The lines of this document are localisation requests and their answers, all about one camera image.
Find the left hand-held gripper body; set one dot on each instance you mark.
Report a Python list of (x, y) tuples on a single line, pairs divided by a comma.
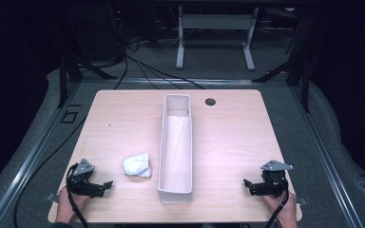
[(83, 172)]

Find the white socks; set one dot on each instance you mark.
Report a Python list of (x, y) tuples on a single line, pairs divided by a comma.
[(136, 165)]

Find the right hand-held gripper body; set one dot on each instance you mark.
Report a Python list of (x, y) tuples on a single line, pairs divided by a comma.
[(274, 179)]

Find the black square floor frame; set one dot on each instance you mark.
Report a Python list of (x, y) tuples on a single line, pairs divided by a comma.
[(69, 117)]

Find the person's right hand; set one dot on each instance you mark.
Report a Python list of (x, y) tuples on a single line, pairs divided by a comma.
[(285, 210)]

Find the black metal stand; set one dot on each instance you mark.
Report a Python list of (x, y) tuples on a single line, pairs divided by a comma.
[(64, 79), (304, 82)]

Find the grey metal table bracket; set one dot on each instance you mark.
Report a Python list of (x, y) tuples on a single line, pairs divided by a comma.
[(302, 201), (52, 198)]

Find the grey metal floor rail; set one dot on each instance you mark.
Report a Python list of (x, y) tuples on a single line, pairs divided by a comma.
[(28, 164), (326, 152)]

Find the white metal table frame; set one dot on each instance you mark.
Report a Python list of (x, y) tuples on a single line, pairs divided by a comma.
[(216, 22)]

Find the long white fabric box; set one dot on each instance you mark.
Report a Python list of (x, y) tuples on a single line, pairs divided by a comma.
[(176, 148)]

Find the person's left hand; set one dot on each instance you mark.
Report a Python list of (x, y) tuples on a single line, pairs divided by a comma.
[(66, 205)]

